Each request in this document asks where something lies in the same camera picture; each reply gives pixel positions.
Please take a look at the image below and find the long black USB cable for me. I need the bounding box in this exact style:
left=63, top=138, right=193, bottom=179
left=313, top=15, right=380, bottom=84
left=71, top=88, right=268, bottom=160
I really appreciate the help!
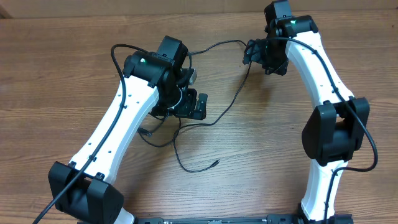
left=172, top=39, right=253, bottom=174

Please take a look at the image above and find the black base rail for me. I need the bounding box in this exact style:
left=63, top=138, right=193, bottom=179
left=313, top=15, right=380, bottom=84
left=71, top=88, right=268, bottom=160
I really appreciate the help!
left=77, top=213, right=354, bottom=224

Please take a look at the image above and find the short black cable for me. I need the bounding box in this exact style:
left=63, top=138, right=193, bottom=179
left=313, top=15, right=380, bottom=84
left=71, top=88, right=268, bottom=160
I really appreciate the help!
left=136, top=113, right=181, bottom=148

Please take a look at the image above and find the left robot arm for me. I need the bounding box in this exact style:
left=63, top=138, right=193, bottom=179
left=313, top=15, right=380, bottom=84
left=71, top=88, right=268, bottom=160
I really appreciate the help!
left=48, top=36, right=207, bottom=223

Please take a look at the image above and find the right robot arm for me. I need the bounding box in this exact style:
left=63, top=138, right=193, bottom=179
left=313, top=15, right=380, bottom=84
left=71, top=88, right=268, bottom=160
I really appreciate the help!
left=243, top=1, right=370, bottom=223

